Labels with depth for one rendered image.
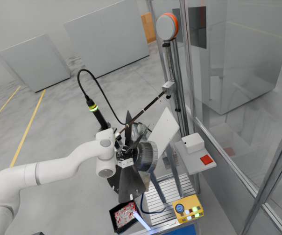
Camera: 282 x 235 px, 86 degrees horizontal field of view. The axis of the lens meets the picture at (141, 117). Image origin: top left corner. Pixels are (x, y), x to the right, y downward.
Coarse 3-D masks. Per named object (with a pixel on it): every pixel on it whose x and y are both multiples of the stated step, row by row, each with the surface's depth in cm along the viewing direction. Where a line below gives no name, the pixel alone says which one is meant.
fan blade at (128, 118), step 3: (129, 114) 132; (126, 117) 121; (129, 117) 133; (126, 120) 122; (129, 120) 132; (129, 126) 132; (126, 129) 124; (129, 129) 131; (126, 132) 124; (129, 132) 130; (126, 135) 124; (129, 135) 130; (129, 138) 129
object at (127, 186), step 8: (128, 168) 110; (136, 168) 108; (120, 176) 108; (128, 176) 105; (136, 176) 104; (120, 184) 105; (128, 184) 102; (136, 184) 100; (120, 192) 102; (128, 192) 99; (120, 200) 100; (128, 200) 96
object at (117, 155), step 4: (124, 148) 117; (128, 148) 119; (116, 152) 123; (124, 152) 115; (128, 152) 116; (132, 152) 119; (136, 152) 118; (116, 156) 122; (120, 156) 114; (124, 156) 115; (128, 156) 116; (132, 156) 118; (120, 160) 117
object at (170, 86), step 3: (168, 81) 125; (171, 81) 123; (174, 81) 122; (165, 84) 122; (168, 84) 121; (171, 84) 119; (174, 84) 121; (162, 87) 121; (165, 87) 119; (168, 87) 118; (171, 87) 119; (174, 87) 122; (168, 90) 119; (171, 90) 121; (174, 90) 123; (165, 93) 124; (168, 93) 122; (171, 93) 122
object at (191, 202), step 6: (186, 198) 95; (192, 198) 94; (174, 204) 94; (180, 204) 93; (186, 204) 92; (192, 204) 91; (198, 204) 90; (174, 210) 92; (192, 210) 89; (198, 210) 88; (180, 216) 88; (186, 216) 88; (198, 216) 92; (180, 222) 92
